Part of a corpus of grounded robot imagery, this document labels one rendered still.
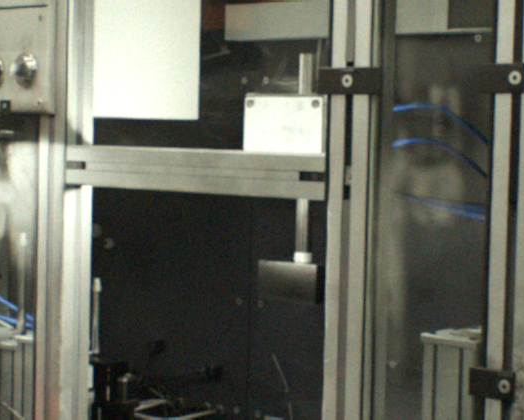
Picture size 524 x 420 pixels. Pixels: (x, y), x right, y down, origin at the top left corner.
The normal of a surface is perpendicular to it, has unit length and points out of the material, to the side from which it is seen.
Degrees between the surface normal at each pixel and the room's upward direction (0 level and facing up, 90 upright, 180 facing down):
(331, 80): 90
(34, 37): 90
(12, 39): 90
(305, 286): 90
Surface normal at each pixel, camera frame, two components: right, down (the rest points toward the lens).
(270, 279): -0.62, 0.03
